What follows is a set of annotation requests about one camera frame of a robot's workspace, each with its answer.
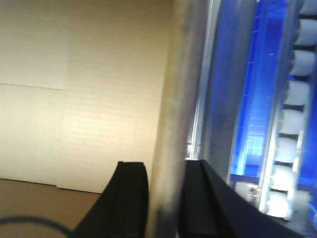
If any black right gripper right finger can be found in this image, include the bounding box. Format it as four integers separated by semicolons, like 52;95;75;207
178;160;301;238

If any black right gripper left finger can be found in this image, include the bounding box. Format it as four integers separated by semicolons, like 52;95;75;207
73;162;149;238

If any brown EcoFlow cardboard box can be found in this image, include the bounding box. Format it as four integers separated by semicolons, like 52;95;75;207
0;0;213;238

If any blue plastic bin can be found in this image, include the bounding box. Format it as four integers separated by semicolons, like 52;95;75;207
230;0;317;238

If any roller conveyor track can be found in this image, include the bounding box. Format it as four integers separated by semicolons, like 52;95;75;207
256;0;317;220

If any black cable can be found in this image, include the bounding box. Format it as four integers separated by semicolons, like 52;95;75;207
0;216;72;236

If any metal shelf front rail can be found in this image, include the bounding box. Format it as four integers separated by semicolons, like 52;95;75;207
187;0;257;181

